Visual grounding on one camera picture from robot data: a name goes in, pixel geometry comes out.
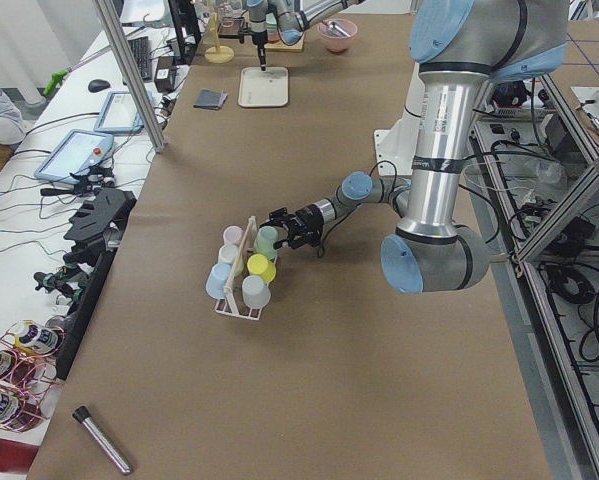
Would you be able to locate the blue teach pendant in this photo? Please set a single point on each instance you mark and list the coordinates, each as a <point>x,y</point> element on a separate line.
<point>118,115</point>
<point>75,154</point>

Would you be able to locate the green cup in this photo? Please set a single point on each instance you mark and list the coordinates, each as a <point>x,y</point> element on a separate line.
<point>264,242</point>

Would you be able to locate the black computer mouse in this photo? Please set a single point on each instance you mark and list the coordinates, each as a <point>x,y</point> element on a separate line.
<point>98,85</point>

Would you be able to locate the black keyboard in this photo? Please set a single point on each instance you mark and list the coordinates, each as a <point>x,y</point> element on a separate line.
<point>140,50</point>

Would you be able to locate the cream cup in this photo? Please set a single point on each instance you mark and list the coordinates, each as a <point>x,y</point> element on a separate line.
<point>228,254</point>

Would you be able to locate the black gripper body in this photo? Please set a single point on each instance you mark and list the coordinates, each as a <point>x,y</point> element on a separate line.
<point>307,214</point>
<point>260,40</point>

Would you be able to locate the cream rabbit tray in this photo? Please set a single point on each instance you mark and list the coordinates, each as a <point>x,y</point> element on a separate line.
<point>264,89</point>

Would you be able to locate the grey folded cloth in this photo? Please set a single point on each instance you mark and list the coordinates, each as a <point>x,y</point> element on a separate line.
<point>210,100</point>

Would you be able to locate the black slotted stand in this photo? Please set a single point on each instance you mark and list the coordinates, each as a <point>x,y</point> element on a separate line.
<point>92,219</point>

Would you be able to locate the metal ice scoop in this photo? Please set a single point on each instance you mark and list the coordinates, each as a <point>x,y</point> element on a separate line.
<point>335,29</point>

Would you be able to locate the aluminium frame post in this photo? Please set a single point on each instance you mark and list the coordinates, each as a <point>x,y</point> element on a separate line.
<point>121,50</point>

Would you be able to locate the light blue cup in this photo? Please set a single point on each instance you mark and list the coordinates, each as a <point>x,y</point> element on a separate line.
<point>217,280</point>

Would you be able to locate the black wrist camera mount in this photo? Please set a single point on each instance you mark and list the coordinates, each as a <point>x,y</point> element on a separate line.
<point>243,33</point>

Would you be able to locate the pink cup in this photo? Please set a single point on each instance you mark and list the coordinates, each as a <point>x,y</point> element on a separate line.
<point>232,235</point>

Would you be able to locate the grey cup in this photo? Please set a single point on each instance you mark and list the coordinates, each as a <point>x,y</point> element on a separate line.
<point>255,292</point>

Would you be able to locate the blue teach pendant near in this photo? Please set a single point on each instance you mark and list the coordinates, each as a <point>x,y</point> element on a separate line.
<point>75,154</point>

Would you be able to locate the wooden mug tree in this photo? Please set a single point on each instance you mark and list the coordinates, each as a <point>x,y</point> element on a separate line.
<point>212,15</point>

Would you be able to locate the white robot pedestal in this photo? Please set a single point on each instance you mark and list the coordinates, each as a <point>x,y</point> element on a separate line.
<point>395,148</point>

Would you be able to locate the yellow cup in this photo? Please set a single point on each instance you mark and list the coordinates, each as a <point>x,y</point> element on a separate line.
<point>259,265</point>

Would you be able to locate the wooden cutting board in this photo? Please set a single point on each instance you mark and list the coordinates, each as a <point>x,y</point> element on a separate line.
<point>280,46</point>

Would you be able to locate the white wire cup rack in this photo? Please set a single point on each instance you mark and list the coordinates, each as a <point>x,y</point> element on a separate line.
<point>233,304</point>

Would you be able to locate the metal tube black cap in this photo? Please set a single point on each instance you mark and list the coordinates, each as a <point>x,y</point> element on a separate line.
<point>83,416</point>

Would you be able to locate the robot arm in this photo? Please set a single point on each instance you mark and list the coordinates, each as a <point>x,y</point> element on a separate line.
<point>458,46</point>
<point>291,24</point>

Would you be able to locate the pink bowl with ice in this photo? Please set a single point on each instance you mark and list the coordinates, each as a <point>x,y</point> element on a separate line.
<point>337,44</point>

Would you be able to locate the blue teach pendant far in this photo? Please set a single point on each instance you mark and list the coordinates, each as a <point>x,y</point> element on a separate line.
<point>118,115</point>

